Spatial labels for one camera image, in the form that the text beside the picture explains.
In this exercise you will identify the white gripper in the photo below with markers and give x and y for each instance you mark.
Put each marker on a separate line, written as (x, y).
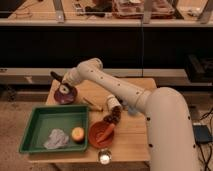
(70, 78)

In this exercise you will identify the black handled brush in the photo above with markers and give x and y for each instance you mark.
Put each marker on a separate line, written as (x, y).
(63, 88)

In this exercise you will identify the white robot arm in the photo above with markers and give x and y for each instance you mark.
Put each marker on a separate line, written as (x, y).
(169, 127)

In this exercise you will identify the purple bowl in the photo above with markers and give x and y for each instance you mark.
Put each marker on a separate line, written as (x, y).
(65, 98)

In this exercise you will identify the orange bowl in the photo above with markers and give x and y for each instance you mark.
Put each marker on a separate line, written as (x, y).
(96, 131)

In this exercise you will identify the yellow wooden stick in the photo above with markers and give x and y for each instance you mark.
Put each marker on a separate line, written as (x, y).
(93, 106)

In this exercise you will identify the white cylindrical bottle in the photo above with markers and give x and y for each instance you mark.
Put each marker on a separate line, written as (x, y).
(112, 102)

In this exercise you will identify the green plastic tray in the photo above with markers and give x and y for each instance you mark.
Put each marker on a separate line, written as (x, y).
(43, 120)

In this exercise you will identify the dark grape bunch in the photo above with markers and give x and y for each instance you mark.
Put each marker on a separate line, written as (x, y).
(114, 116)

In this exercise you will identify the crumpled grey cloth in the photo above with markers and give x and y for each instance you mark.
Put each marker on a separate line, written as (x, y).
(57, 139)

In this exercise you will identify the orange carrot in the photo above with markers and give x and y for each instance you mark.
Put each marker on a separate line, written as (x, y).
(106, 133)

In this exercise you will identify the wooden table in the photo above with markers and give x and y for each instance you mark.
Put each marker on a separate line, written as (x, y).
(129, 148)

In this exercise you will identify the black foot pedal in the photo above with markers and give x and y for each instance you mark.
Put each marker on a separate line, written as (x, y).
(202, 134)

